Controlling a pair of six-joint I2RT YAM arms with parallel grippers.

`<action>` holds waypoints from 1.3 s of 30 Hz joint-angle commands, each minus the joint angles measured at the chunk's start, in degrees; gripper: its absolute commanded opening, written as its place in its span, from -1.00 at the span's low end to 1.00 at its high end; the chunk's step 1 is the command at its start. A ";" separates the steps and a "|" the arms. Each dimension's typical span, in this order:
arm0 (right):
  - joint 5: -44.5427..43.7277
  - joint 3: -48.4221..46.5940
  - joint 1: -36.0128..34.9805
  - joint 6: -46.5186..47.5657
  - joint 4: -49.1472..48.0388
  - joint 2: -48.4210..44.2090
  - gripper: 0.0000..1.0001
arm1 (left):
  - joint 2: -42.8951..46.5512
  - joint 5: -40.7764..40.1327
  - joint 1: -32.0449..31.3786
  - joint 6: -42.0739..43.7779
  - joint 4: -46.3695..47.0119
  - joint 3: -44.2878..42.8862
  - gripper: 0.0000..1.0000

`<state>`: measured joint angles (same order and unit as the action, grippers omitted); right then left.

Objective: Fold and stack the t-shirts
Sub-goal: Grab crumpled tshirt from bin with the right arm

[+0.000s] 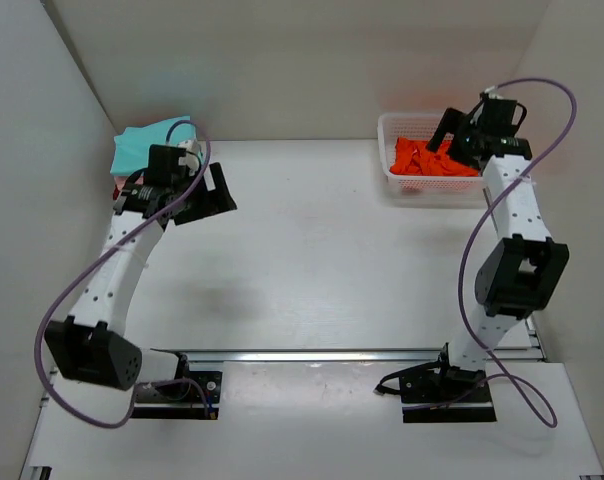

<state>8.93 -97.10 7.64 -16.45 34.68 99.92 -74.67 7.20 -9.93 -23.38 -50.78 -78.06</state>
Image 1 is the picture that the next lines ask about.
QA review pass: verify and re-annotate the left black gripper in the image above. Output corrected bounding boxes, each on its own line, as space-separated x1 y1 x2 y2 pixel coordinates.
176 157 239 221

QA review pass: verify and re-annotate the orange t shirt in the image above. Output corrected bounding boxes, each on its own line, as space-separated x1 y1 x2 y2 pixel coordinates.
390 137 478 177

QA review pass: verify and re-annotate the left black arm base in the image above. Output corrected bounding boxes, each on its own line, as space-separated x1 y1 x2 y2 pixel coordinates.
131 354 223 421

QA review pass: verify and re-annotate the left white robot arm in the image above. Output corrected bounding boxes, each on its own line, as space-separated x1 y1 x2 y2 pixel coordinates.
33 160 237 398

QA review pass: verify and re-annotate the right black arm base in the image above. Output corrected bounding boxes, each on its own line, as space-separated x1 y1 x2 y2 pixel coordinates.
374 352 497 424

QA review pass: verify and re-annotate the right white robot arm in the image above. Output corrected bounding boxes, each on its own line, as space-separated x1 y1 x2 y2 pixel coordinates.
427 100 569 401

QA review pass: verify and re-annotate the white plastic basket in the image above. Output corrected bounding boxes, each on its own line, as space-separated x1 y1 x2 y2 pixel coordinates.
377 112 483 195

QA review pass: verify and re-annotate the folded cyan t shirt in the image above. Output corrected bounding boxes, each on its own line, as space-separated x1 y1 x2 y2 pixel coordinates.
110 115 191 176

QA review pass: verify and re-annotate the folded pink t shirt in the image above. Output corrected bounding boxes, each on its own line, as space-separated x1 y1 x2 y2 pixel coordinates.
114 169 144 188

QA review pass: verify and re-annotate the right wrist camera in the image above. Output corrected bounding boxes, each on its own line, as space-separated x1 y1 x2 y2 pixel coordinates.
477 91 528 137

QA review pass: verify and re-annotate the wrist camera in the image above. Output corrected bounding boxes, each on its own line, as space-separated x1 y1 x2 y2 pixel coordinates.
477 91 528 137
143 144 201 187

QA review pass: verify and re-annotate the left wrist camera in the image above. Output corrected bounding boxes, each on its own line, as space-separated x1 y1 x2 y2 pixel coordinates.
143 144 201 187

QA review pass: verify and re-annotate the aluminium rail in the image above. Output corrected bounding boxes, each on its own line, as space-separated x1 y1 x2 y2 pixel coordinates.
181 348 543 363

